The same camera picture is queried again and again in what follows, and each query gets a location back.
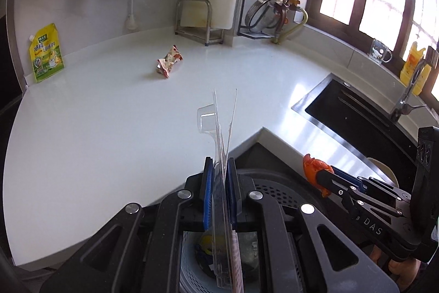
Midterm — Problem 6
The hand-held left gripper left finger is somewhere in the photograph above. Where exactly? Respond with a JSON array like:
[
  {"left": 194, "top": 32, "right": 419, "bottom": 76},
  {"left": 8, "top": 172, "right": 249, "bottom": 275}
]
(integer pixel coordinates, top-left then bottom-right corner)
[{"left": 39, "top": 156, "right": 216, "bottom": 293}]

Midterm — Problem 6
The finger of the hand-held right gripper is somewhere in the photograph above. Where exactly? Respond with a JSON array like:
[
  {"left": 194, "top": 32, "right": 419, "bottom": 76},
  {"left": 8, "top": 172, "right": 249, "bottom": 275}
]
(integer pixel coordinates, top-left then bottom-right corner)
[
  {"left": 316, "top": 170, "right": 409, "bottom": 219},
  {"left": 330, "top": 166, "right": 413, "bottom": 202}
]

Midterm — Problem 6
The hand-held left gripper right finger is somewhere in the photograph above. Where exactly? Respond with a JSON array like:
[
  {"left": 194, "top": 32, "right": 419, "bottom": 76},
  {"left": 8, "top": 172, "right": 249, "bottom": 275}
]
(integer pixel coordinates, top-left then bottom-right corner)
[{"left": 224, "top": 157, "right": 400, "bottom": 293}]

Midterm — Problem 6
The orange wrapper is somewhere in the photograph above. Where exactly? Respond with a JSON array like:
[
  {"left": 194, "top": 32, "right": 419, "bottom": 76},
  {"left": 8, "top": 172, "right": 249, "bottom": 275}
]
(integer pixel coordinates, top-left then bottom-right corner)
[{"left": 302, "top": 154, "right": 335, "bottom": 197}]

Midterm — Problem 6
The dark grey trash bin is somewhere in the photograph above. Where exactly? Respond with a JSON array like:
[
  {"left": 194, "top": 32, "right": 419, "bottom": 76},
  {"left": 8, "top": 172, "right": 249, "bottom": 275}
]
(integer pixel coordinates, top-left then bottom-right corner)
[{"left": 147, "top": 168, "right": 398, "bottom": 293}]

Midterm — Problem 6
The blister pack with pink card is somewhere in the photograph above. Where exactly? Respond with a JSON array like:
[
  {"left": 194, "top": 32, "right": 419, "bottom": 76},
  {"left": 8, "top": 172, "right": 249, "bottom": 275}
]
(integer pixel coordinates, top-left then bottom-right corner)
[{"left": 196, "top": 88, "right": 245, "bottom": 293}]

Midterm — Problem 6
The person's right hand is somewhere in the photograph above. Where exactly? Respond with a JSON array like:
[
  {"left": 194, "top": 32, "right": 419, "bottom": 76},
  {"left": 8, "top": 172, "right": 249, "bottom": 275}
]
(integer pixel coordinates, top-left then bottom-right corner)
[{"left": 368, "top": 245, "right": 421, "bottom": 284}]

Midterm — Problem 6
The beige round container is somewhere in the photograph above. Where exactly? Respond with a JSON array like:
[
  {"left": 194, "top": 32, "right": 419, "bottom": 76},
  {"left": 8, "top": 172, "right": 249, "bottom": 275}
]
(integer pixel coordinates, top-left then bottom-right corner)
[{"left": 368, "top": 157, "right": 399, "bottom": 188}]

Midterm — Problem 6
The dark kitchen sink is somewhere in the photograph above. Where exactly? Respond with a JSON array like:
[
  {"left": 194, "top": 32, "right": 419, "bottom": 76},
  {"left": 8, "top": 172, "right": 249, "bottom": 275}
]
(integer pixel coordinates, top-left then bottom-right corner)
[{"left": 291, "top": 72, "right": 439, "bottom": 177}]

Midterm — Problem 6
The steel sink faucet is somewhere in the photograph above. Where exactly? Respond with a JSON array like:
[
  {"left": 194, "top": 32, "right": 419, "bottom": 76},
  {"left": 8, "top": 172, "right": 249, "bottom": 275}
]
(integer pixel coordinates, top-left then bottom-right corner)
[{"left": 389, "top": 46, "right": 439, "bottom": 124}]

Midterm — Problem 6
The yellow detergent bottle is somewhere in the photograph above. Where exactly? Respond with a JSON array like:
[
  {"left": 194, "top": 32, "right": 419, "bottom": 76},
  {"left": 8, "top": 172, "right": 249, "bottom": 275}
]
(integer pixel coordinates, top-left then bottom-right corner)
[{"left": 399, "top": 41, "right": 436, "bottom": 96}]

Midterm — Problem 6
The glass mug with cartoon print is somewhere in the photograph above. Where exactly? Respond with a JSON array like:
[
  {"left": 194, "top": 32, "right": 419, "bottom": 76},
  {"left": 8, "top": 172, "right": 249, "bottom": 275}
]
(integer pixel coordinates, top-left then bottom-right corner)
[{"left": 368, "top": 38, "right": 393, "bottom": 65}]

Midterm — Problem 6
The red white snack wrapper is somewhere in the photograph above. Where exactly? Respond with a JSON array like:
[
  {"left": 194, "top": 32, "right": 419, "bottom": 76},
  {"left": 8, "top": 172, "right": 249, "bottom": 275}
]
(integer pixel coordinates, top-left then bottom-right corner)
[{"left": 156, "top": 45, "right": 183, "bottom": 78}]

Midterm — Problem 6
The steel cutting board stand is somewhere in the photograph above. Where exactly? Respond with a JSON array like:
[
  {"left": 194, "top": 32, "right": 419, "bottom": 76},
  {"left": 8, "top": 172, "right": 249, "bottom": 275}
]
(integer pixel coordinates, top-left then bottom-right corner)
[{"left": 175, "top": 0, "right": 225, "bottom": 47}]

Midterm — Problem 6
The small stained cutting board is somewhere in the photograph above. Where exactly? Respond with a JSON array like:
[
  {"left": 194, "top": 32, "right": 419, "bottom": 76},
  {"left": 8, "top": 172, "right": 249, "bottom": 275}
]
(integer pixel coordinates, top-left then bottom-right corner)
[{"left": 180, "top": 1, "right": 209, "bottom": 29}]

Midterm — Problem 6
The steel strainer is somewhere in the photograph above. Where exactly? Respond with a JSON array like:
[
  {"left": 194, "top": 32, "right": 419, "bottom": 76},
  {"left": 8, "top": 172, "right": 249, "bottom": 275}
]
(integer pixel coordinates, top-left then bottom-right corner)
[{"left": 245, "top": 0, "right": 292, "bottom": 31}]

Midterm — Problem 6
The yellow seasoning pouch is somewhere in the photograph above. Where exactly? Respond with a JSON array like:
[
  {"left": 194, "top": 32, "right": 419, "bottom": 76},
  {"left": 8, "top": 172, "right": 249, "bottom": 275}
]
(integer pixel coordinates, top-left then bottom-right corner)
[{"left": 28, "top": 23, "right": 66, "bottom": 83}]

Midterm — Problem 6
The yellow gas hose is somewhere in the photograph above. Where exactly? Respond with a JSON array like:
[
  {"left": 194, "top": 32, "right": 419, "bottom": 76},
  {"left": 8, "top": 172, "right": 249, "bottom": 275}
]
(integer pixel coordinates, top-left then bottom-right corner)
[{"left": 272, "top": 10, "right": 309, "bottom": 44}]

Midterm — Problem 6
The gas valve with orange handle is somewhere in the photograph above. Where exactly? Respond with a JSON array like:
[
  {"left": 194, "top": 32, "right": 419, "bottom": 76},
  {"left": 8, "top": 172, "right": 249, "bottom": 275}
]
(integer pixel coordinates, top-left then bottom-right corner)
[{"left": 274, "top": 0, "right": 302, "bottom": 26}]

